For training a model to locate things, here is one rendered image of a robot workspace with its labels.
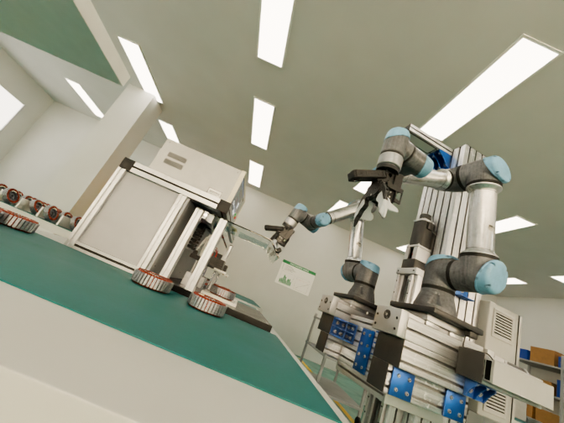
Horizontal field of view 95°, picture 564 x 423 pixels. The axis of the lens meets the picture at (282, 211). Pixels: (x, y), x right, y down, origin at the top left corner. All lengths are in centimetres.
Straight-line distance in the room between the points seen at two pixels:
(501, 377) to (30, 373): 113
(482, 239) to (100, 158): 498
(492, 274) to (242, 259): 583
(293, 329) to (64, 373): 649
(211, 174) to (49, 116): 820
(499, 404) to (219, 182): 152
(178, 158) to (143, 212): 32
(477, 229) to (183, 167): 120
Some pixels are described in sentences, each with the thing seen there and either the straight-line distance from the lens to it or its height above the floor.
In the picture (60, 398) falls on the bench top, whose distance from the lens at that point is 24.
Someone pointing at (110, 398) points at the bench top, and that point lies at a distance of 24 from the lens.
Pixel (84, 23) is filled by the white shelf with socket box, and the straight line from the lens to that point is 71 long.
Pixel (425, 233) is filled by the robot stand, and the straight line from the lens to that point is 153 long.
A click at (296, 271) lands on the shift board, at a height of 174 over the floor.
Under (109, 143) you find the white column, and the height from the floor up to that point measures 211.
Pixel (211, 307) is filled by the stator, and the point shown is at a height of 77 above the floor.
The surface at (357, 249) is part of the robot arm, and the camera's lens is 172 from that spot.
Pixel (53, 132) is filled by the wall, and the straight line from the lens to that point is 896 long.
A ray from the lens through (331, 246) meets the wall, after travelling 699.
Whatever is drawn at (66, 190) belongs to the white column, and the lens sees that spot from 515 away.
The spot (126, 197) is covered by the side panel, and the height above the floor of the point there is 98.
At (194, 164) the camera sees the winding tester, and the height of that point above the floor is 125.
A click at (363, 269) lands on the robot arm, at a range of 158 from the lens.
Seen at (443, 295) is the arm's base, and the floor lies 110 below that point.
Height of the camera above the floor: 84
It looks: 19 degrees up
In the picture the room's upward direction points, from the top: 23 degrees clockwise
